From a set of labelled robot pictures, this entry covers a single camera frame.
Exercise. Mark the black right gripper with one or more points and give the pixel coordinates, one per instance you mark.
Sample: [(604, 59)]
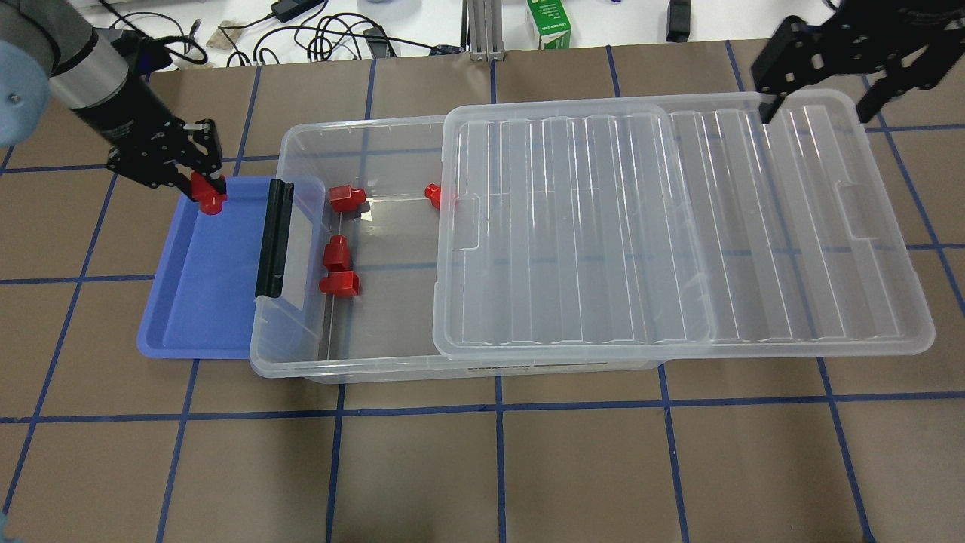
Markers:
[(850, 43)]

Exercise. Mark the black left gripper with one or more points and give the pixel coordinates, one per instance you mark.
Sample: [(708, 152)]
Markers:
[(127, 118)]

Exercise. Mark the red block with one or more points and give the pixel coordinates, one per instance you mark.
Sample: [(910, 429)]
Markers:
[(209, 200), (337, 255), (346, 198), (340, 284), (439, 196)]

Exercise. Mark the clear plastic box lid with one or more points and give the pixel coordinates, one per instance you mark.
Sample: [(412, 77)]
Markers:
[(675, 227)]

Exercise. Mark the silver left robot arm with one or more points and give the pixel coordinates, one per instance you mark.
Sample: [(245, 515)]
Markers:
[(50, 50)]

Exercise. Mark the red block in box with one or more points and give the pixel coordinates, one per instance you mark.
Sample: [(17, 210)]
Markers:
[(337, 255), (439, 196), (340, 284), (346, 198)]

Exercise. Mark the clear plastic storage box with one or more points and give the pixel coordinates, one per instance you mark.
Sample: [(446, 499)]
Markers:
[(385, 333)]

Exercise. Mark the blue plastic tray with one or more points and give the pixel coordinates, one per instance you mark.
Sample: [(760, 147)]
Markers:
[(202, 302)]

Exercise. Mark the black power adapter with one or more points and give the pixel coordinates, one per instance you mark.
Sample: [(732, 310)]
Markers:
[(287, 10)]

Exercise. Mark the green white carton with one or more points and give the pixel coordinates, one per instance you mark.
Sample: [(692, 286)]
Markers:
[(550, 25)]

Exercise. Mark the black box latch handle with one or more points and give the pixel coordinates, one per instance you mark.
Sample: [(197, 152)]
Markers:
[(275, 236)]

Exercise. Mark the aluminium frame post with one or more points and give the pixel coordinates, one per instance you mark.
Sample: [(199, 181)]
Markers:
[(482, 30)]

